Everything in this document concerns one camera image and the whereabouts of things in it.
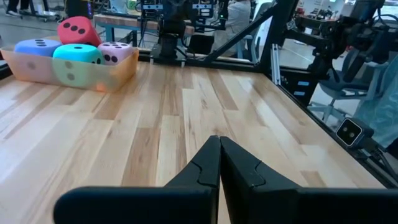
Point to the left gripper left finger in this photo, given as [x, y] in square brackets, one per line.
[202, 168]

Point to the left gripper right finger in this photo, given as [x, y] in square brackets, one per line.
[242, 171]

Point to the large pink foam die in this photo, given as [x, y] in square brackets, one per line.
[116, 51]

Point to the large red foam die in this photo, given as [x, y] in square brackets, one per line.
[77, 31]

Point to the large teal foam die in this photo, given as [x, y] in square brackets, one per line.
[77, 53]

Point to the large purple foam die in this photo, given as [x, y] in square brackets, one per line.
[37, 46]

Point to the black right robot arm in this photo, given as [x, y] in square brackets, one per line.
[169, 34]

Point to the wooden workbench blue legs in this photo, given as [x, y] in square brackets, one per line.
[124, 21]

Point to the orange translucent plastic bin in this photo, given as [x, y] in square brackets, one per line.
[121, 77]

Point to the person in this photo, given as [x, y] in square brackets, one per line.
[231, 18]
[14, 7]
[385, 109]

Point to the silver aluminium extrusion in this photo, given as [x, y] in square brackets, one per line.
[275, 65]

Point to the grey office chair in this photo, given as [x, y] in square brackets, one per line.
[342, 87]

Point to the table-level camera box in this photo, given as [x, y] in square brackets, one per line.
[349, 133]

